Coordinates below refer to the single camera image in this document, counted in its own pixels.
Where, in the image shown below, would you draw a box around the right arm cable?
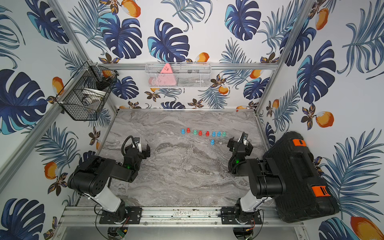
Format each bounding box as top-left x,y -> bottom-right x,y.
238,131 -> 249,148

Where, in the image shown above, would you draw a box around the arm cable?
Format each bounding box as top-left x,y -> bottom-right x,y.
238,131 -> 249,148
121,135 -> 136,155

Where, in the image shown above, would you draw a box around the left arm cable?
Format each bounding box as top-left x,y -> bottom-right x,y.
121,135 -> 136,155

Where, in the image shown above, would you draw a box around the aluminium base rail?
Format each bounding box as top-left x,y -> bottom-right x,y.
59,205 -> 304,228

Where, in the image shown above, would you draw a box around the black plastic tool case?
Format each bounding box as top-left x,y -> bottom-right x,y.
263,132 -> 340,223

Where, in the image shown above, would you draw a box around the pink triangular object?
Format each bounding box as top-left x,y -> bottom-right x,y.
155,63 -> 177,87

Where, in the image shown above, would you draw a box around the white items in wire basket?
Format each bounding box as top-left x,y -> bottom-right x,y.
81,88 -> 107,111

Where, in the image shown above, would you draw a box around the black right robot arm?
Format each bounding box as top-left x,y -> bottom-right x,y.
227,134 -> 286,225

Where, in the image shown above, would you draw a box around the clear wall shelf basket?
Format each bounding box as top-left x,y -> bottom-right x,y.
145,62 -> 212,88

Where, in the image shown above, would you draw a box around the black wire basket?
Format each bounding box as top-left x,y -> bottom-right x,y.
55,62 -> 119,121

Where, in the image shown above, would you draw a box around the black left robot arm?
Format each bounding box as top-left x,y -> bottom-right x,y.
68,145 -> 151,224

